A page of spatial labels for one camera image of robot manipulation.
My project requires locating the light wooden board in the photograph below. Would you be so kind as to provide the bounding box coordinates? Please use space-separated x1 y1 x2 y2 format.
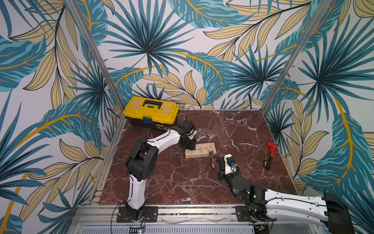
185 142 217 159

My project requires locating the red pipe wrench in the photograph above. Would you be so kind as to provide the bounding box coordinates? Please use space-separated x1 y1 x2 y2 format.
266 142 277 166

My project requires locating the orange black claw hammer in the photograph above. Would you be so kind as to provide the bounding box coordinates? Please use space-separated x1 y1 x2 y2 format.
208 150 216 169

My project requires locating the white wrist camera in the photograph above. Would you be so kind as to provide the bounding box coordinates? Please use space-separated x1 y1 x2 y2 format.
182 120 197 139
224 154 237 175

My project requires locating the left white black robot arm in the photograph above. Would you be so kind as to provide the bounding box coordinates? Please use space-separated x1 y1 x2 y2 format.
125 120 197 221

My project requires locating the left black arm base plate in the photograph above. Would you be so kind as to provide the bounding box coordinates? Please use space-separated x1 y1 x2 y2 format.
116 206 158 223

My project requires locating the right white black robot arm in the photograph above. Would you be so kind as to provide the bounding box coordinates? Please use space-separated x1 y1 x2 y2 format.
214 154 355 234

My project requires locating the aluminium front frame rail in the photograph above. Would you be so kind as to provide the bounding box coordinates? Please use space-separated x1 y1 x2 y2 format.
68 203 322 226

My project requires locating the yellow black plastic toolbox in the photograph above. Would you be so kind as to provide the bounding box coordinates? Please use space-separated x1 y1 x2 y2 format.
123 97 179 131

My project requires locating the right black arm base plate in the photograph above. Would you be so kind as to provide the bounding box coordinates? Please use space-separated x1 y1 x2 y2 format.
235 206 277 223

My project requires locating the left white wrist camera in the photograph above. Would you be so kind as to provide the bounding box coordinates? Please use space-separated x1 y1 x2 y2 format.
182 120 197 139

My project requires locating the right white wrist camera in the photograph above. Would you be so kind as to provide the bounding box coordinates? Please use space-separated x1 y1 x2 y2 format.
224 154 237 175

